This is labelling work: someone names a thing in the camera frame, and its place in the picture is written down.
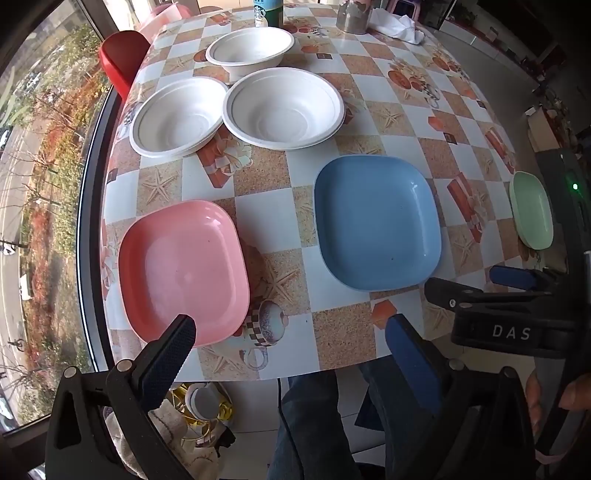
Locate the yellow cord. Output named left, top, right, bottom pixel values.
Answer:
left=168, top=383, right=234, bottom=423

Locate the red plastic chair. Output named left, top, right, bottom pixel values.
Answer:
left=98, top=31, right=152, bottom=102

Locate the green square plate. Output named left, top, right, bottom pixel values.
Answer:
left=509, top=171, right=555, bottom=251

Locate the pink plastic chair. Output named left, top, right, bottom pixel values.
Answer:
left=139, top=2, right=192, bottom=38

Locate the black window frame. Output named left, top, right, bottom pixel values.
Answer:
left=0, top=0, right=122, bottom=444

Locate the checkered patterned tablecloth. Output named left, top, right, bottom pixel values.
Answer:
left=102, top=0, right=566, bottom=384

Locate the white crumpled tissue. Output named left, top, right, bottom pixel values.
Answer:
left=369, top=8, right=428, bottom=45

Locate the cardboard box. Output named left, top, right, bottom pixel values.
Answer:
left=526, top=108, right=561, bottom=151

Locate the person's leg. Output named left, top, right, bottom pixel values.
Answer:
left=268, top=369, right=386, bottom=480
left=355, top=355, right=444, bottom=480

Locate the blue square plate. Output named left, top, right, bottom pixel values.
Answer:
left=314, top=155, right=443, bottom=292

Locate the white disposable bowl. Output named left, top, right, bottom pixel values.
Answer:
left=129, top=77, right=230, bottom=158
left=222, top=67, right=345, bottom=151
left=205, top=27, right=296, bottom=80

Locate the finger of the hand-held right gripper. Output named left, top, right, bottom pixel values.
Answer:
left=424, top=276, right=550, bottom=319
left=489, top=264, right=571, bottom=296

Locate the person's left leg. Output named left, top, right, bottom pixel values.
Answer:
left=268, top=369, right=386, bottom=480

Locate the person's right leg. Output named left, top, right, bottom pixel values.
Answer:
left=355, top=355, right=444, bottom=480

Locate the purple plastic stool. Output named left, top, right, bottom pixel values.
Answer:
left=390, top=0, right=423, bottom=19

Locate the metal cup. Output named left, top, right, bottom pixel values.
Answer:
left=336, top=0, right=372, bottom=35

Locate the pink square plate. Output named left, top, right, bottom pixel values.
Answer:
left=117, top=199, right=251, bottom=348

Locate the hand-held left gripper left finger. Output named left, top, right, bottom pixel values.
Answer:
left=44, top=314, right=197, bottom=480

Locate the white tape roll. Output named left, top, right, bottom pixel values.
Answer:
left=187, top=383, right=222, bottom=421

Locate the person's right hand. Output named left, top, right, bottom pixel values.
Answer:
left=526, top=371, right=591, bottom=437

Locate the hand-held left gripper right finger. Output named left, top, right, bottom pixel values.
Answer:
left=385, top=314, right=550, bottom=480

